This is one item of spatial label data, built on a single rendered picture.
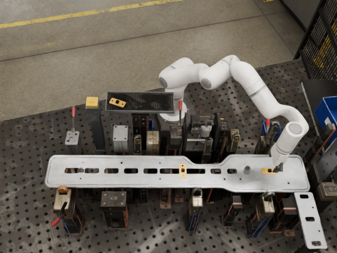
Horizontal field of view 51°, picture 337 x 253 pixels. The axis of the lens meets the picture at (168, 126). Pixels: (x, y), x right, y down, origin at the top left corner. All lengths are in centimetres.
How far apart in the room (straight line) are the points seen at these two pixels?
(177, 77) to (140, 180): 60
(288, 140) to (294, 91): 118
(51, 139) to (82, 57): 163
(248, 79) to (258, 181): 59
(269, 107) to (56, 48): 284
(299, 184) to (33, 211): 148
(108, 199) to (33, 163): 72
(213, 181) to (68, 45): 263
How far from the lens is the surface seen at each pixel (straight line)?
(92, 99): 196
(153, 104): 192
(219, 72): 172
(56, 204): 179
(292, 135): 164
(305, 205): 196
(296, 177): 202
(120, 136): 187
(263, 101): 163
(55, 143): 239
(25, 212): 222
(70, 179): 190
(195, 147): 201
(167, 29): 419
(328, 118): 216
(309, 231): 192
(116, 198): 179
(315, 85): 243
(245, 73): 162
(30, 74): 384
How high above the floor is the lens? 266
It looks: 55 degrees down
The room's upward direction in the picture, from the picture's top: 5 degrees clockwise
